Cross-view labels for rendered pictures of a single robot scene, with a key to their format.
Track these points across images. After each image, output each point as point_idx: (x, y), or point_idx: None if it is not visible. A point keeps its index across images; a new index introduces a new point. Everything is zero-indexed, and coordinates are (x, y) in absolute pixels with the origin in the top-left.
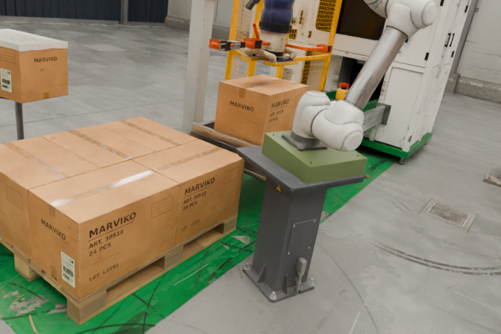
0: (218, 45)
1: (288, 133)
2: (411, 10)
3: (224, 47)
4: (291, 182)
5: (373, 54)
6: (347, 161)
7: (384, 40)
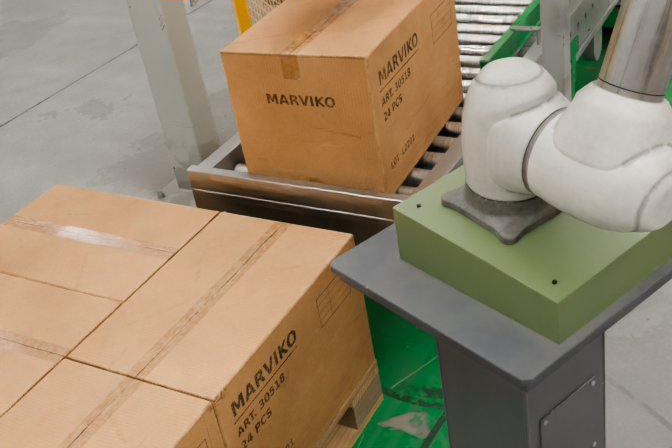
0: None
1: (455, 180)
2: None
3: None
4: (516, 353)
5: None
6: (649, 233)
7: None
